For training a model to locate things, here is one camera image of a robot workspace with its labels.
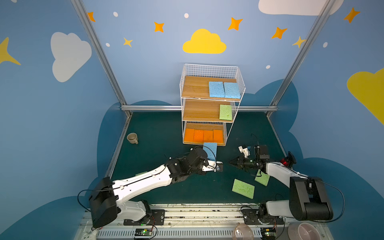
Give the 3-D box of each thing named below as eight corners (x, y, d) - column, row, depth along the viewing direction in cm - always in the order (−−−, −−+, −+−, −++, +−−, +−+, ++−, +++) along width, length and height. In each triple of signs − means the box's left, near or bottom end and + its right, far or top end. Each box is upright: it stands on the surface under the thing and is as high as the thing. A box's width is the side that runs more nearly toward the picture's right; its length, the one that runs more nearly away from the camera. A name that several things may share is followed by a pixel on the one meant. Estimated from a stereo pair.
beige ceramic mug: (128, 144, 104) (125, 139, 100) (130, 137, 108) (128, 132, 104) (137, 144, 104) (135, 140, 100) (139, 137, 108) (137, 132, 104)
